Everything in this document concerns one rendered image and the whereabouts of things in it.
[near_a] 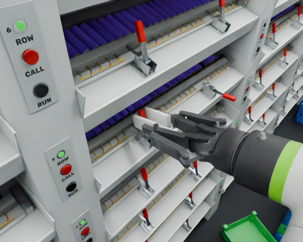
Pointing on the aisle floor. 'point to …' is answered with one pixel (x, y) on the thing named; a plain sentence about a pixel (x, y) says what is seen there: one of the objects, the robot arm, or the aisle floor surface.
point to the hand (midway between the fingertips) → (151, 121)
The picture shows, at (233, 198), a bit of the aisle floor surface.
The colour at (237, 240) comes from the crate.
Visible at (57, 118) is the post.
